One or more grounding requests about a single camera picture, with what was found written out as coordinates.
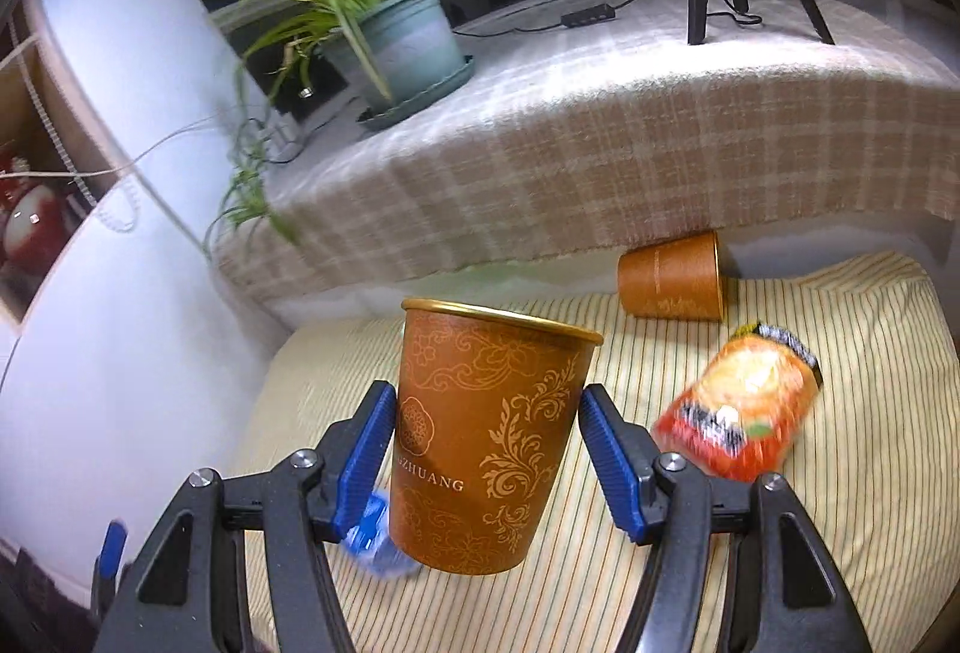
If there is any lying orange paper cup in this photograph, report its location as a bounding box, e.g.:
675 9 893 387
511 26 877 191
617 230 726 323

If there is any black inline cable switch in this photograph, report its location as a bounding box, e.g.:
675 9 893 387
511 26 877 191
560 3 617 29

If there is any orange patterned paper cup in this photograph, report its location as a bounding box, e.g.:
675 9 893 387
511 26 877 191
391 299 604 575

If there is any striped yellow mat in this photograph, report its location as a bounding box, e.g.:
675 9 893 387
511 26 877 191
227 250 960 653

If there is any green plant pot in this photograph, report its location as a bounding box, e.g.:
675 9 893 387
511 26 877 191
316 0 475 133

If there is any white power strip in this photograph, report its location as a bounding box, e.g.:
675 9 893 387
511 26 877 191
254 97 358 164

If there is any checked beige cloth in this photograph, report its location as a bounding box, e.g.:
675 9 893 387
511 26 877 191
213 0 958 302

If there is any red white vase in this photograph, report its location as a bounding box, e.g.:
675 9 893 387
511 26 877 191
2 143 70 277

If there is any blue orange drink can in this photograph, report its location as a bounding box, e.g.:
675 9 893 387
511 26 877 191
342 489 421 580

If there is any spider plant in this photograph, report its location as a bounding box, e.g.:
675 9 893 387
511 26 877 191
202 0 534 253

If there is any orange snack cup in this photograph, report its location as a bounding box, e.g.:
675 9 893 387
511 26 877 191
652 321 823 483

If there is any white hanging cable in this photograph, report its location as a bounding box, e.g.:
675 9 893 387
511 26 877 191
0 14 220 234

